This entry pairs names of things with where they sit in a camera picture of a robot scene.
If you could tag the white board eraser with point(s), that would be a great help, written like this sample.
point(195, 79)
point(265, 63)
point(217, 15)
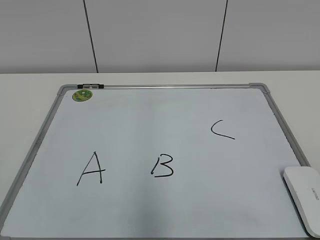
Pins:
point(303, 183)

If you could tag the white magnetic whiteboard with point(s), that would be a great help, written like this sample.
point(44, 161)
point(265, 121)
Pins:
point(158, 162)

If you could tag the black and silver marker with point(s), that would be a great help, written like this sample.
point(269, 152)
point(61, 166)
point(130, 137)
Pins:
point(90, 86)

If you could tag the green round magnet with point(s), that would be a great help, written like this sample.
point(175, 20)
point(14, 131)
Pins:
point(82, 95)

